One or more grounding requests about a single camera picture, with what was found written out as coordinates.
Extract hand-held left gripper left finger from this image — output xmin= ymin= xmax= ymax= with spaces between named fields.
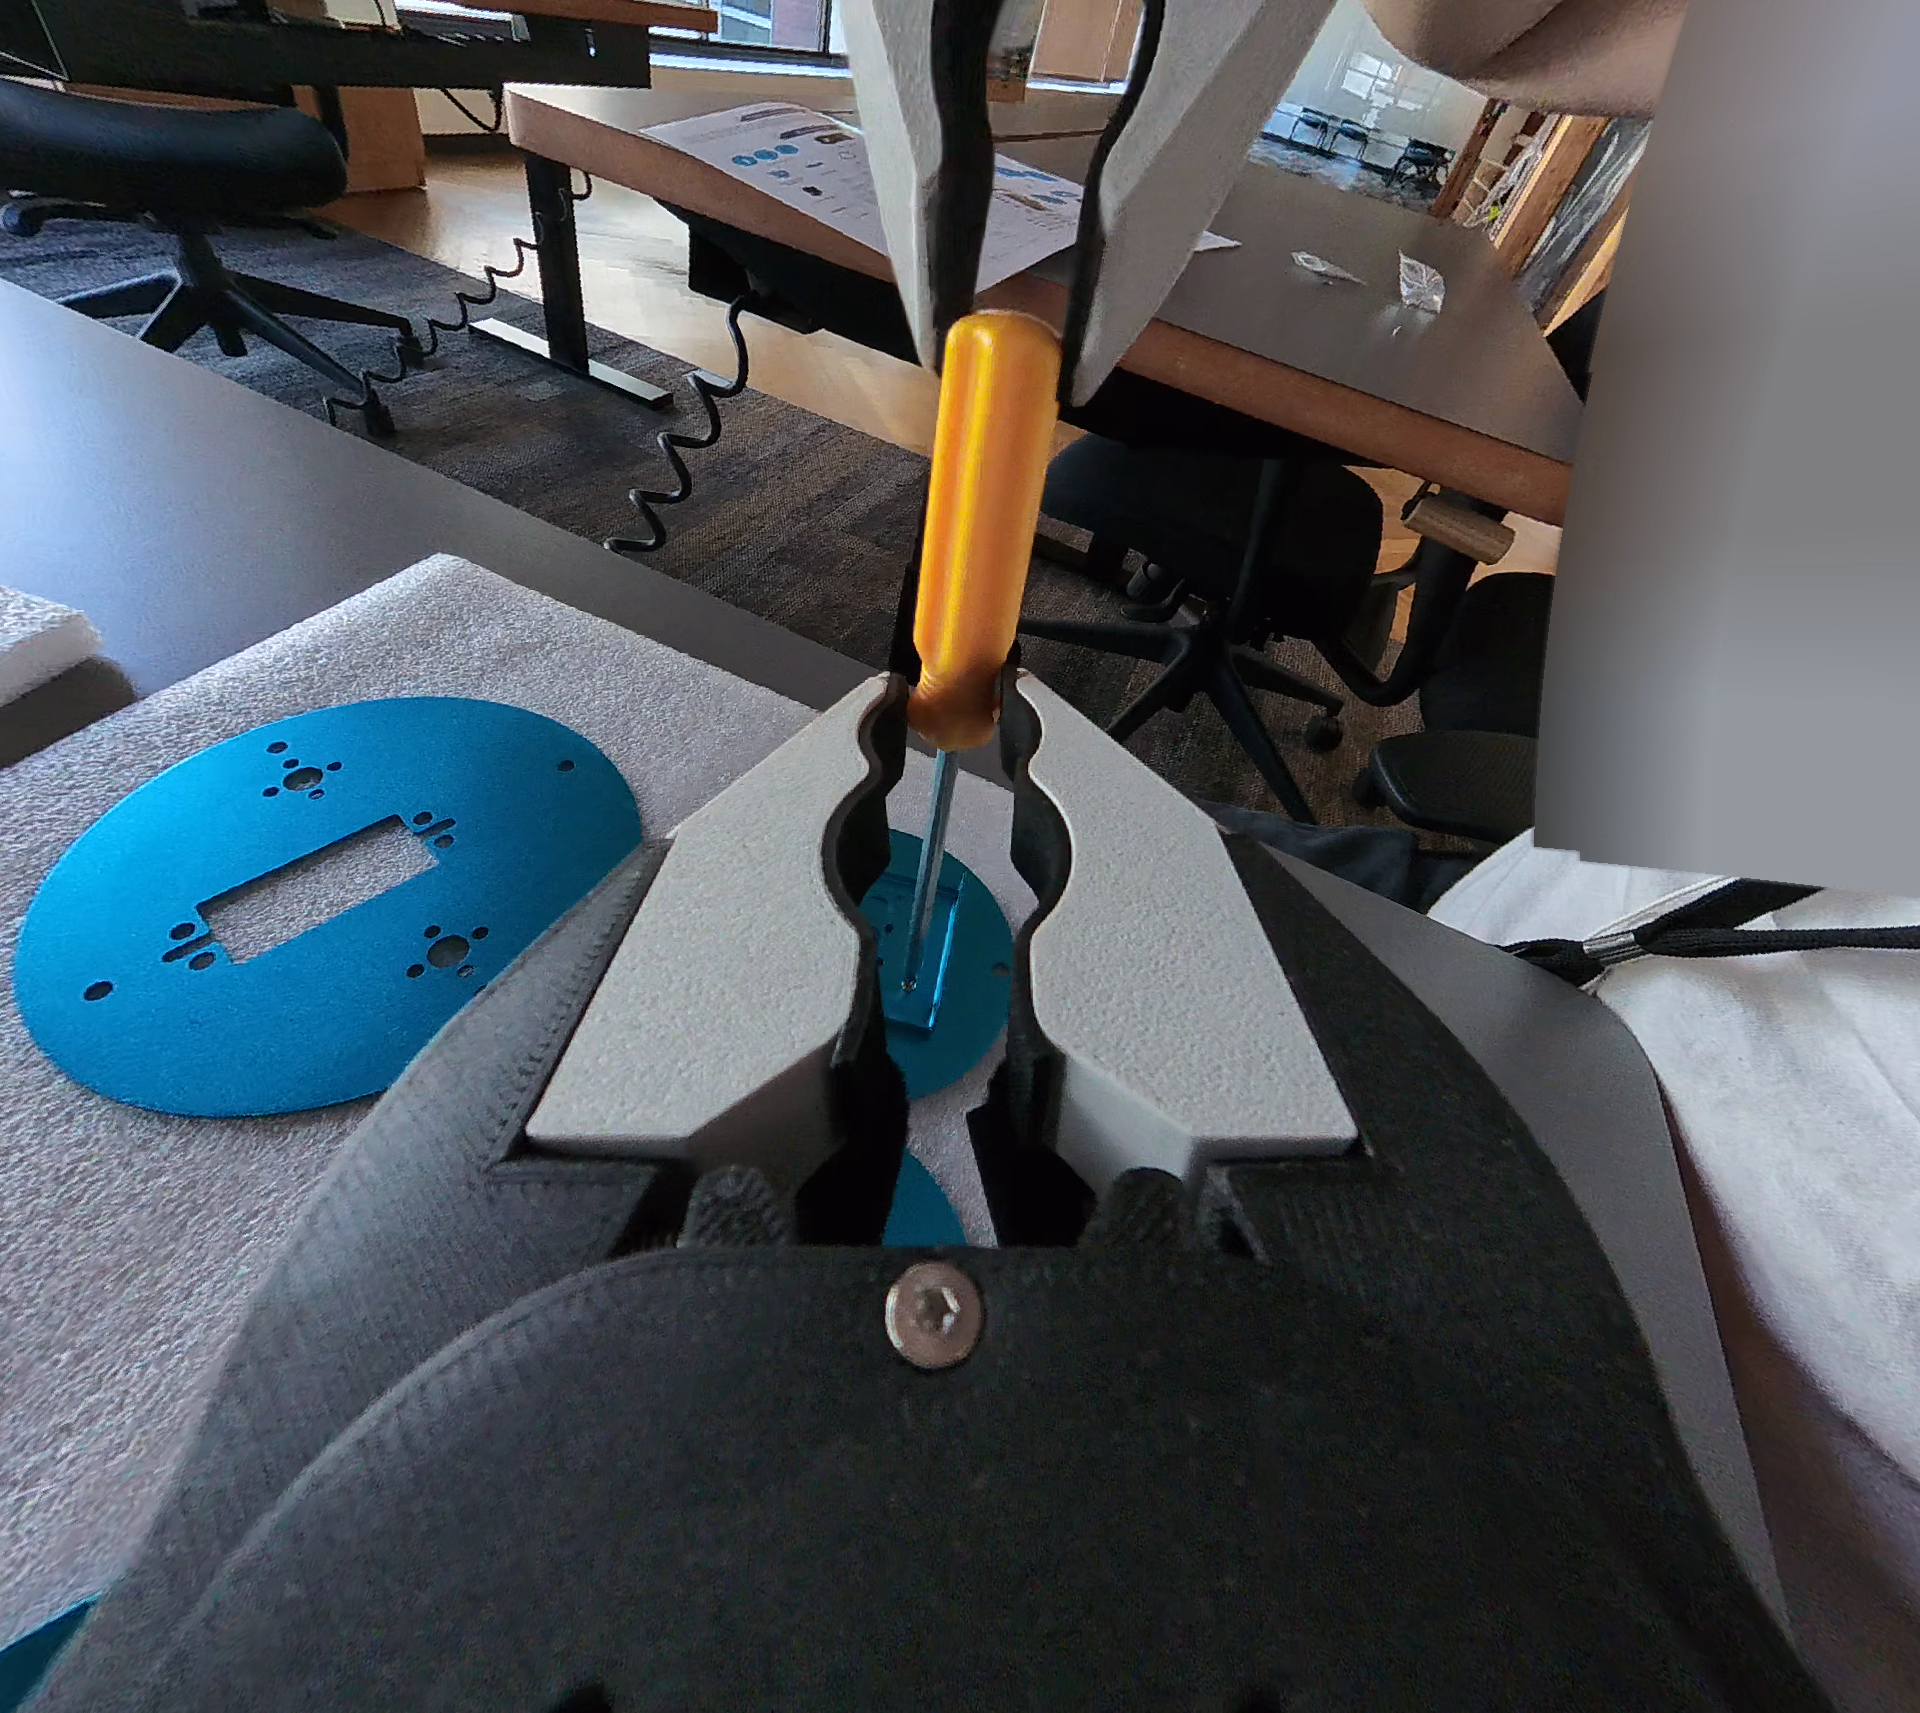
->
xmin=525 ymin=675 xmax=915 ymax=1166

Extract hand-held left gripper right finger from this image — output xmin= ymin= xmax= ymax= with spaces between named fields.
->
xmin=998 ymin=671 xmax=1377 ymax=1181

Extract blue round plate with bracket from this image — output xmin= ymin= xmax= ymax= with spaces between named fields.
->
xmin=859 ymin=828 xmax=1016 ymax=1100

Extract orange-handled screwdriver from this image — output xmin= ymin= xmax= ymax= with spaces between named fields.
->
xmin=895 ymin=310 xmax=1062 ymax=995

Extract grey desk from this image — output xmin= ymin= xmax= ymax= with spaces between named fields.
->
xmin=0 ymin=276 xmax=1809 ymax=1655

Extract printed instruction sheet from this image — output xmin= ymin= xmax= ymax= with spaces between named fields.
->
xmin=643 ymin=102 xmax=1244 ymax=296

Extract person's dark trousers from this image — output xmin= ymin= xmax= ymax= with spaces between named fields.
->
xmin=1207 ymin=801 xmax=1450 ymax=911

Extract large blue disc rectangular cutout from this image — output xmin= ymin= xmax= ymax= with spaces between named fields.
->
xmin=12 ymin=696 xmax=645 ymax=1118

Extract small blue round disc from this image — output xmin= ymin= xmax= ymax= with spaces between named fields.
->
xmin=886 ymin=1149 xmax=969 ymax=1250

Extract black office chair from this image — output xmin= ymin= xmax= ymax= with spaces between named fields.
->
xmin=1357 ymin=497 xmax=1554 ymax=845
xmin=1035 ymin=438 xmax=1389 ymax=821

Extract white foam sheet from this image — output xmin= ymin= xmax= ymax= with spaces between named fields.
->
xmin=0 ymin=550 xmax=1053 ymax=1655

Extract black stool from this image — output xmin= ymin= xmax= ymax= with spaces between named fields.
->
xmin=0 ymin=77 xmax=422 ymax=440

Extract white foam block round hole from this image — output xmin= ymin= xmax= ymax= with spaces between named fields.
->
xmin=0 ymin=585 xmax=90 ymax=707

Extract black lanyard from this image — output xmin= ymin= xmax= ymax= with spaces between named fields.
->
xmin=1507 ymin=879 xmax=1920 ymax=990

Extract black coiled cable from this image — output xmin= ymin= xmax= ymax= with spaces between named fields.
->
xmin=323 ymin=168 xmax=591 ymax=431
xmin=605 ymin=288 xmax=753 ymax=551

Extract blue metal ring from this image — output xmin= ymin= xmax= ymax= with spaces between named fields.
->
xmin=0 ymin=1589 xmax=105 ymax=1706

